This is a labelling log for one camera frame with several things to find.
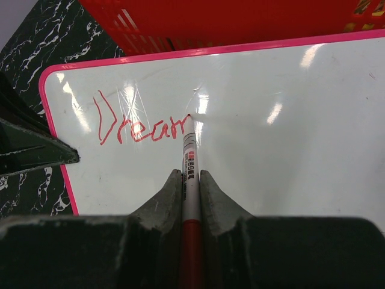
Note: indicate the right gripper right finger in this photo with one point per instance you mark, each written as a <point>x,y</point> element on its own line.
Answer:
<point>247,251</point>

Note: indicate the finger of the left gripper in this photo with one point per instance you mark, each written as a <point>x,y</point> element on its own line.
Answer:
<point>26,141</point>

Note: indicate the red whiteboard marker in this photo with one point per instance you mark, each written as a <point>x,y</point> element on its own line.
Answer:
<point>191,248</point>

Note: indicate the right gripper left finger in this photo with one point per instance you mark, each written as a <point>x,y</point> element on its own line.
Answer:
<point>138,250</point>

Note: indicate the pink framed whiteboard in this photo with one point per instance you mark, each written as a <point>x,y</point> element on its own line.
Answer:
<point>294,127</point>

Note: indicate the red plastic shopping basket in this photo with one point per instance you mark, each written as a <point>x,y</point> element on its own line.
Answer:
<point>145,27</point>

